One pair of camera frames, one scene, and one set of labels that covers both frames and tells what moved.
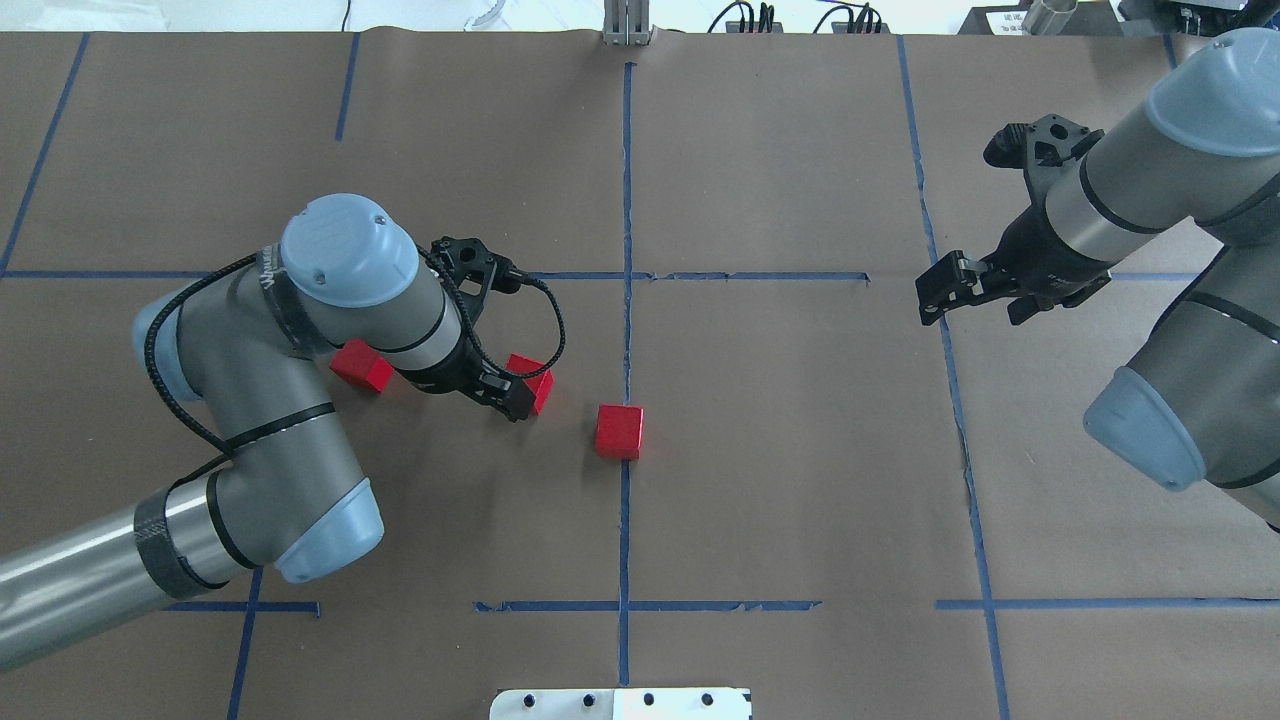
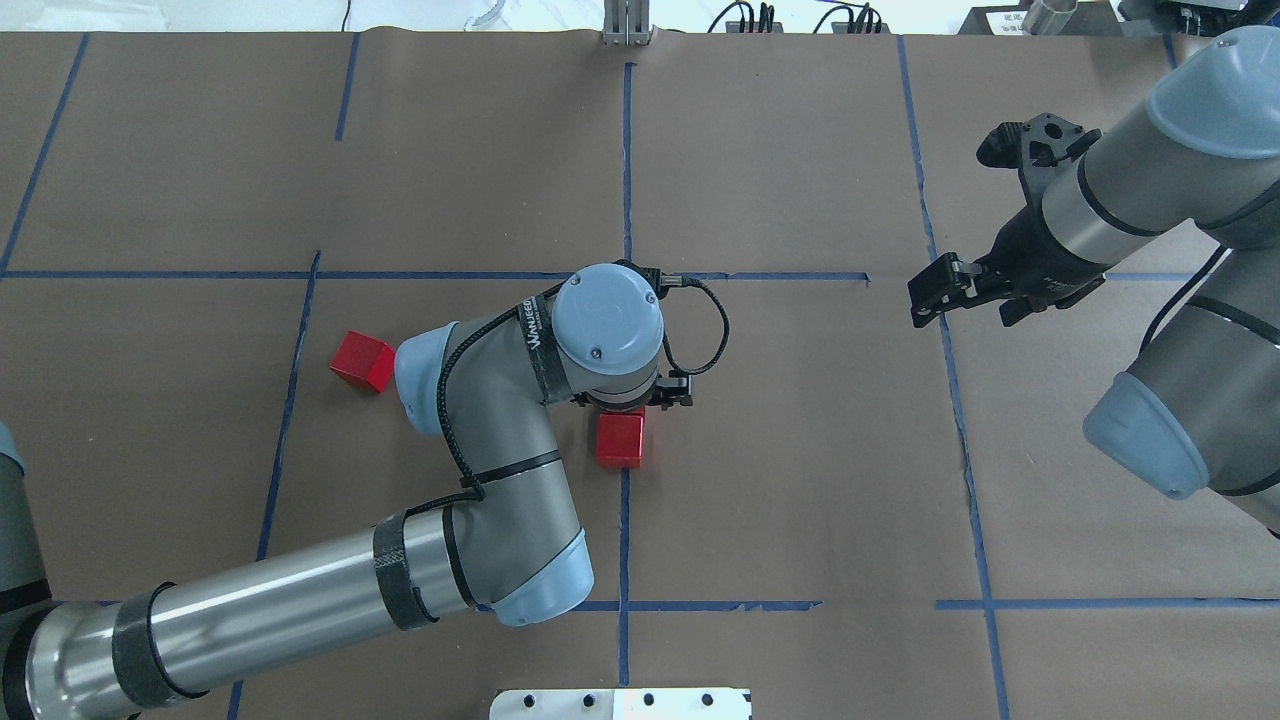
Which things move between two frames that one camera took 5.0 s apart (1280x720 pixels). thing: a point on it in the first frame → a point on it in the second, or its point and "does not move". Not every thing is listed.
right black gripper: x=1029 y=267 does not move
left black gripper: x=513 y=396 → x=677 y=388
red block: x=358 y=362 does not move
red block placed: x=619 y=432 does not move
